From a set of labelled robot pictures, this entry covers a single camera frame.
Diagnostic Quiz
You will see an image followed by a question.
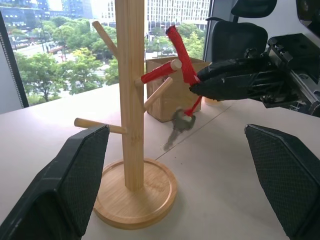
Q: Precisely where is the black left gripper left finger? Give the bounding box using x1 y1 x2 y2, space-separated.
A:
0 124 111 240

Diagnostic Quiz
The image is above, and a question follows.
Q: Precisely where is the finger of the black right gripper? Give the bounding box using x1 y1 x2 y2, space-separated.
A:
195 56 292 85
188 73 293 103

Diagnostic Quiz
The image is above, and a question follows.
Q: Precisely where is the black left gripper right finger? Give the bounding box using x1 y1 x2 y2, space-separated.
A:
244 123 320 240

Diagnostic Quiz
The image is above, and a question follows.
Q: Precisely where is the red keychain with keys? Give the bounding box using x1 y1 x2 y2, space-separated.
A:
140 25 202 151

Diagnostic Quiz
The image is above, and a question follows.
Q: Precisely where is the wooden tree stand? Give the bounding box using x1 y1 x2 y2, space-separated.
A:
74 0 182 230

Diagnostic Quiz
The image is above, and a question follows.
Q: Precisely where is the black office chair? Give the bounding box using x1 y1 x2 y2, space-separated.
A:
205 0 278 68

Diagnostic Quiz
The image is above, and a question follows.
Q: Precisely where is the black rounded object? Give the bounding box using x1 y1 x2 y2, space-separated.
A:
295 0 320 35

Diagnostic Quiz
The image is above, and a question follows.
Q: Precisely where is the wooden box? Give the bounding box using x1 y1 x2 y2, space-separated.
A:
145 57 212 124

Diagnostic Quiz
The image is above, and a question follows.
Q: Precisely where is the dark window frame post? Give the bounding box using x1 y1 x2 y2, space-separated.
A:
0 11 30 109

